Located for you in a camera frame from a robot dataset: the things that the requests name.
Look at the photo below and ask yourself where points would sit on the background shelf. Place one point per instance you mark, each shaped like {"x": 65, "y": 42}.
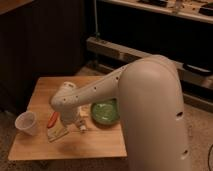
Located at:
{"x": 187, "y": 9}

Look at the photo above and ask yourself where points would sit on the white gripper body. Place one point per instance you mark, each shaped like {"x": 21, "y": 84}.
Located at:
{"x": 69, "y": 118}

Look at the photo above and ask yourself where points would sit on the orange carrot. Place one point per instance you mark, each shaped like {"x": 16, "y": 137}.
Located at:
{"x": 52, "y": 120}

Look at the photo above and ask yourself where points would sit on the clear plastic cup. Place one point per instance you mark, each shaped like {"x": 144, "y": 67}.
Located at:
{"x": 27, "y": 123}

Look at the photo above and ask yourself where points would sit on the wooden table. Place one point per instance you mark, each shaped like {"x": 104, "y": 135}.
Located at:
{"x": 96, "y": 142}

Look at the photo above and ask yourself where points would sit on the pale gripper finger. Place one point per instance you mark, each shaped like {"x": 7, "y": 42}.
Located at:
{"x": 85, "y": 110}

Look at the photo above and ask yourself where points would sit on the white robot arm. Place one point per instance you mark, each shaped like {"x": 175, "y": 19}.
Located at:
{"x": 151, "y": 108}

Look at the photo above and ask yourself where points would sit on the white bottle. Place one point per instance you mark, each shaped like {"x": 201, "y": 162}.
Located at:
{"x": 81, "y": 124}

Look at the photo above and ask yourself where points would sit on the green bowl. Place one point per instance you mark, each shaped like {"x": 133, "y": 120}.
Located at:
{"x": 105, "y": 112}

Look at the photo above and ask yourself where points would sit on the grey metal beam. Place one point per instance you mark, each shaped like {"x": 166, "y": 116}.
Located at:
{"x": 126, "y": 54}

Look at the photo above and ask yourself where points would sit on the beige sponge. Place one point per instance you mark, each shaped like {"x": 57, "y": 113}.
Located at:
{"x": 56, "y": 132}

